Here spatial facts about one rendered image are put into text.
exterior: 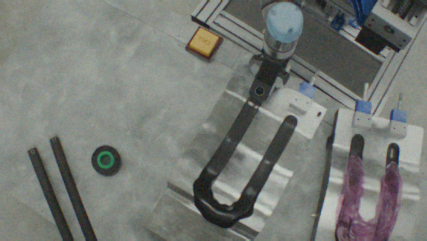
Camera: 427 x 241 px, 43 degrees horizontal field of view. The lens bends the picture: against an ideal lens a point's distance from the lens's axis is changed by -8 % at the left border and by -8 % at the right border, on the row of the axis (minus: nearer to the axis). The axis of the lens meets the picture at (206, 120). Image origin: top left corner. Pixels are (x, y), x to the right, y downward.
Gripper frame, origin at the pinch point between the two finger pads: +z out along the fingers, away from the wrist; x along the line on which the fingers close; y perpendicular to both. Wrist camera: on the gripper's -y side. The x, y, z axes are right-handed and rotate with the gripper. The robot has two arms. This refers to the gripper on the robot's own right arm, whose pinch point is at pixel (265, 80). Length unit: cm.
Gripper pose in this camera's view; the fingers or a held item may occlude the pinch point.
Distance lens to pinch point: 150.8
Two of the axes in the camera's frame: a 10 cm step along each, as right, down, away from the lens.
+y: 5.0, -8.3, 2.3
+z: 0.0, 2.6, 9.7
